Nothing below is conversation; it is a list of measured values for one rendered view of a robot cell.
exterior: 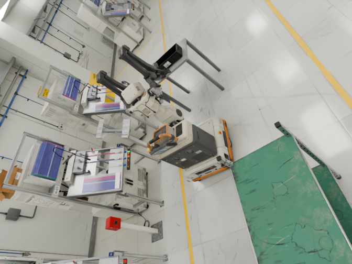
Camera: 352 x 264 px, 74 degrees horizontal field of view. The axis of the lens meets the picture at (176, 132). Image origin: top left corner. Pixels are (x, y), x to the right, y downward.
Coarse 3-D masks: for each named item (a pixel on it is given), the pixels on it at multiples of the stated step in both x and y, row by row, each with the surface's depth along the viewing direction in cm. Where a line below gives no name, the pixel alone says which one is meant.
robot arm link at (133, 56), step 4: (124, 48) 226; (128, 48) 228; (128, 52) 229; (132, 56) 233; (136, 56) 237; (136, 60) 237; (140, 60) 239; (140, 64) 241; (144, 64) 242; (148, 64) 245; (148, 68) 245; (152, 68) 247
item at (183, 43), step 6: (180, 42) 322; (186, 42) 321; (186, 48) 307; (192, 48) 328; (186, 54) 298; (180, 60) 302; (186, 60) 295; (210, 60) 349; (174, 66) 308; (180, 66) 302; (192, 66) 303; (216, 66) 358; (204, 72) 314; (168, 78) 373; (210, 78) 321; (174, 84) 384; (216, 84) 331; (186, 90) 397; (222, 90) 340; (174, 102) 359; (186, 108) 372
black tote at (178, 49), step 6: (174, 48) 312; (180, 48) 308; (168, 54) 320; (174, 54) 301; (180, 54) 301; (162, 60) 328; (168, 60) 308; (174, 60) 308; (162, 66) 315; (168, 66) 316; (156, 78) 333
